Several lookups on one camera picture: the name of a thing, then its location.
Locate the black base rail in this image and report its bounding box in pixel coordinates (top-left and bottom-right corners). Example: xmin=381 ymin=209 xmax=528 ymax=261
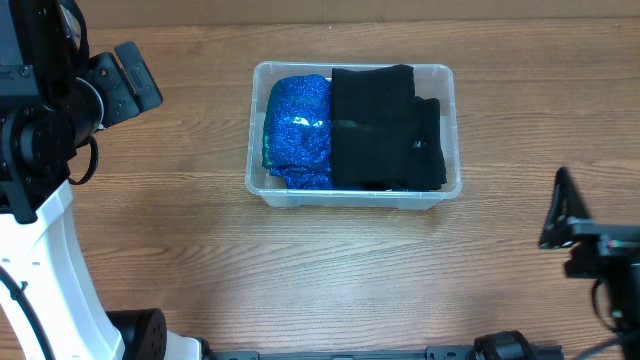
xmin=203 ymin=345 xmax=499 ymax=360

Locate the clear plastic storage bin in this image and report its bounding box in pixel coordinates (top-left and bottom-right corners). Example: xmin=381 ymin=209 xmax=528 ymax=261
xmin=245 ymin=61 xmax=462 ymax=210

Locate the black garment top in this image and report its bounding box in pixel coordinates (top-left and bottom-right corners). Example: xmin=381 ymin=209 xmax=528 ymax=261
xmin=330 ymin=65 xmax=417 ymax=190

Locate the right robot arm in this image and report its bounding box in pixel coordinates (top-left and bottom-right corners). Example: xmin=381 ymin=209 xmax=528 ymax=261
xmin=458 ymin=160 xmax=639 ymax=352

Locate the black garment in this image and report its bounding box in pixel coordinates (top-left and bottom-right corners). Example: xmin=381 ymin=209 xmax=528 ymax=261
xmin=408 ymin=97 xmax=447 ymax=191
xmin=330 ymin=65 xmax=417 ymax=190

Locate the blue sequin garment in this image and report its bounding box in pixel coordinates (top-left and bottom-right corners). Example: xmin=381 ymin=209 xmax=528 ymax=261
xmin=262 ymin=74 xmax=333 ymax=190

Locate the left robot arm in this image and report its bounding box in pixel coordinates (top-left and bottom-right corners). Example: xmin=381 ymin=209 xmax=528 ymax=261
xmin=1 ymin=0 xmax=211 ymax=360

